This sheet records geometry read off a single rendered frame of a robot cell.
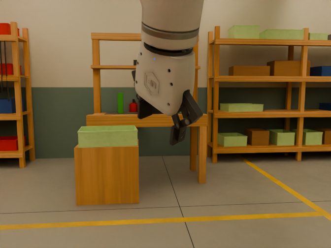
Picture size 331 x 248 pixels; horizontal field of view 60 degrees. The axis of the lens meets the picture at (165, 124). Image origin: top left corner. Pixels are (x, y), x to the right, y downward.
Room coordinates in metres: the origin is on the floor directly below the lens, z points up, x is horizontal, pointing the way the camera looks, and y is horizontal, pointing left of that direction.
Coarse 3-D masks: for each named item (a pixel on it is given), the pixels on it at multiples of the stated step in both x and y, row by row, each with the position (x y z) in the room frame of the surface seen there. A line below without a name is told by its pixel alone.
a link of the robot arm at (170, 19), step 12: (144, 0) 0.39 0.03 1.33; (156, 0) 0.38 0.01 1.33; (168, 0) 0.37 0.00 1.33; (180, 0) 0.37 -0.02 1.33; (192, 0) 0.38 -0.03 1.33; (144, 12) 0.40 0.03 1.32; (156, 12) 0.38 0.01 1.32; (168, 12) 0.38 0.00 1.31; (180, 12) 0.38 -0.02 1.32; (192, 12) 0.39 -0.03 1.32; (144, 24) 0.41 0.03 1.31; (156, 24) 0.39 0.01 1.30; (168, 24) 0.39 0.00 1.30; (180, 24) 0.39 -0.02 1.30; (192, 24) 0.40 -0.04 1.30
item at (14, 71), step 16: (0, 32) 4.36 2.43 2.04; (16, 32) 4.37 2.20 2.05; (0, 48) 4.29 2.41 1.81; (16, 48) 4.35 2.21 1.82; (0, 64) 4.29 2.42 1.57; (16, 64) 4.35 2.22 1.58; (0, 80) 4.29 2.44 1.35; (16, 80) 4.31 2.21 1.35; (16, 96) 4.34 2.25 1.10; (0, 112) 4.34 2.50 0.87; (16, 112) 4.34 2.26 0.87; (32, 112) 4.82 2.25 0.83; (32, 128) 4.78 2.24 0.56; (0, 144) 4.36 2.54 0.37; (16, 144) 4.39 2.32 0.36; (32, 144) 4.78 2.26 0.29; (32, 160) 4.77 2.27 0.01
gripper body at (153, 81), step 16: (144, 48) 0.45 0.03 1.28; (192, 48) 0.43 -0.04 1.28; (144, 64) 0.46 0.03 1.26; (160, 64) 0.43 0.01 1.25; (176, 64) 0.41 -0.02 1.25; (192, 64) 0.43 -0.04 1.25; (144, 80) 0.47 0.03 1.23; (160, 80) 0.44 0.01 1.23; (176, 80) 0.42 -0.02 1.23; (192, 80) 0.44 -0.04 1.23; (144, 96) 0.48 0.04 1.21; (160, 96) 0.45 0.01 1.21; (176, 96) 0.43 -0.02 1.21; (176, 112) 0.45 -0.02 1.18
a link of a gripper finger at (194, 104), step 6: (186, 90) 0.44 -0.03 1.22; (186, 96) 0.44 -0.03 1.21; (192, 96) 0.44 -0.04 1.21; (186, 102) 0.44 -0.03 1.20; (192, 102) 0.44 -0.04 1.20; (192, 108) 0.43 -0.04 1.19; (198, 108) 0.43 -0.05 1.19; (192, 114) 0.44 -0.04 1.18; (198, 114) 0.43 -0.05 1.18; (192, 120) 0.44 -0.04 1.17
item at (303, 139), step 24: (216, 48) 4.63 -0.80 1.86; (288, 48) 5.25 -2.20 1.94; (216, 72) 4.63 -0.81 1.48; (240, 72) 4.76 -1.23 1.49; (264, 72) 4.77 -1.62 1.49; (288, 72) 4.83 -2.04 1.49; (312, 72) 5.10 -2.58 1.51; (216, 96) 4.63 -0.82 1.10; (288, 96) 5.20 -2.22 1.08; (216, 120) 4.63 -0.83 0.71; (288, 120) 5.20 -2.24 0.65; (216, 144) 4.63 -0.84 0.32; (240, 144) 4.73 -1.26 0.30; (264, 144) 4.79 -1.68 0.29; (288, 144) 4.81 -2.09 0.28; (312, 144) 4.84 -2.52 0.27
